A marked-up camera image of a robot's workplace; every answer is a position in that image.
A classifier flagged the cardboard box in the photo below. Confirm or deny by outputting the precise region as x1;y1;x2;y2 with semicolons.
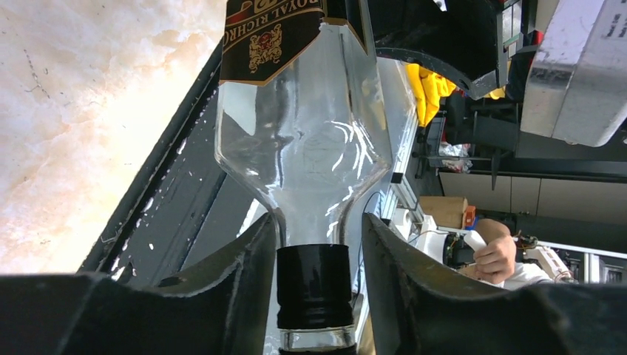
419;196;468;229

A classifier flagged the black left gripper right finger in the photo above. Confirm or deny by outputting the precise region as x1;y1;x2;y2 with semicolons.
362;214;626;354

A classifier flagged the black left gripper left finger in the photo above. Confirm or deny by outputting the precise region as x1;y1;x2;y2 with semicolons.
1;214;277;354

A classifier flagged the person in colourful shirt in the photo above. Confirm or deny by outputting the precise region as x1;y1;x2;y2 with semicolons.
458;219;554;291

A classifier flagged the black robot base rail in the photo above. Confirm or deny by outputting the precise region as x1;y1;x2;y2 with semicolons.
80;48;252;287

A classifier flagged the clear bottle black cap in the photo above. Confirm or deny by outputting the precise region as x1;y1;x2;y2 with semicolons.
215;0;392;354

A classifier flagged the yellow cloth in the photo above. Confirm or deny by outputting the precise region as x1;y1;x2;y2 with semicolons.
405;62;506;129

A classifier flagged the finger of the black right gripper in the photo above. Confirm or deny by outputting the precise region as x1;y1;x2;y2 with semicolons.
367;0;505;99

